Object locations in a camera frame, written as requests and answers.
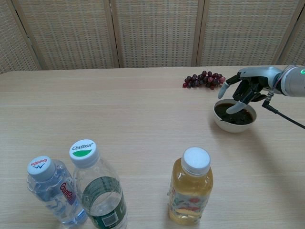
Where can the woven rattan folding screen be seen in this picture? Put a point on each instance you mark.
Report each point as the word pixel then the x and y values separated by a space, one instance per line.
pixel 152 33

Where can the white bowl of dark liquid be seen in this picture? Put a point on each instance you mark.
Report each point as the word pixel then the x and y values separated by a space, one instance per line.
pixel 232 127

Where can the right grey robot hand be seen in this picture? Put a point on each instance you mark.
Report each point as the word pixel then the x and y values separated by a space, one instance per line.
pixel 257 76

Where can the yellow tea drink bottle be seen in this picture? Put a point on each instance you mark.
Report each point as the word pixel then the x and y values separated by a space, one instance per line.
pixel 191 186

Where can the Cestbon green-label water bottle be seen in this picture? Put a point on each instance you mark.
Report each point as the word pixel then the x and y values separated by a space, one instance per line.
pixel 83 152

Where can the Ganten clear water bottle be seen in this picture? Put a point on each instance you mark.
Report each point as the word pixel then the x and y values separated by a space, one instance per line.
pixel 40 167

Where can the bunch of red grapes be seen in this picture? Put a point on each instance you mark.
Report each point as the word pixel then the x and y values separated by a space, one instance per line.
pixel 200 80

